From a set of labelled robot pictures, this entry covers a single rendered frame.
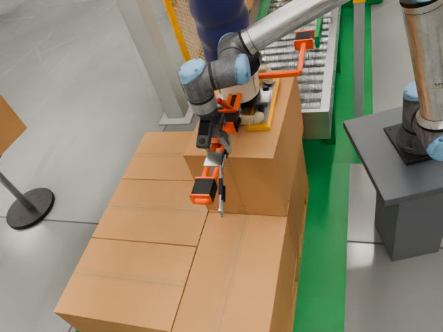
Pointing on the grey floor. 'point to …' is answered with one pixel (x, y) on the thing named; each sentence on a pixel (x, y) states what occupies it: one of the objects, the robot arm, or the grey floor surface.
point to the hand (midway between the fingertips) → (218, 152)
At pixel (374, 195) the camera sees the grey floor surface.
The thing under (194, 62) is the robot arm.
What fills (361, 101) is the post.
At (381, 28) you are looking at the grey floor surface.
